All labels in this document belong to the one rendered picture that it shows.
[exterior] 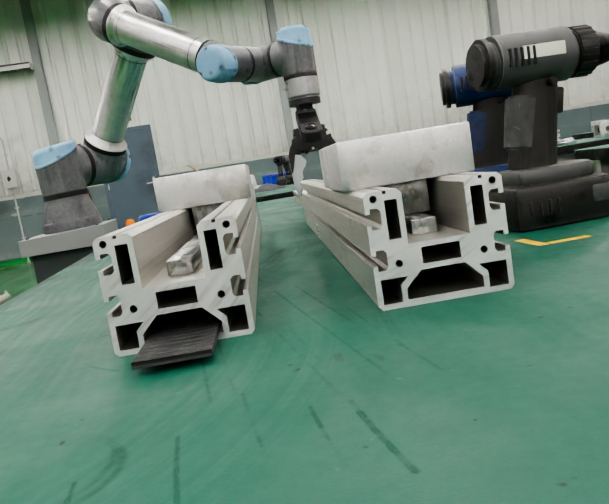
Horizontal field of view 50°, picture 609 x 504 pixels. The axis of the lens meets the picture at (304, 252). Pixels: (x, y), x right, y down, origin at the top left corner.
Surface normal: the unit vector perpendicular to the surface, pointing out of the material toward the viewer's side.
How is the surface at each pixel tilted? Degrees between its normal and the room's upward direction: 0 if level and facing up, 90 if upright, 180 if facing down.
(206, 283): 90
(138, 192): 90
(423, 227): 90
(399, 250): 90
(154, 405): 0
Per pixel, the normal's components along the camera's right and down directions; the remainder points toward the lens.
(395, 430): -0.16, -0.98
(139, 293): 0.06, 0.12
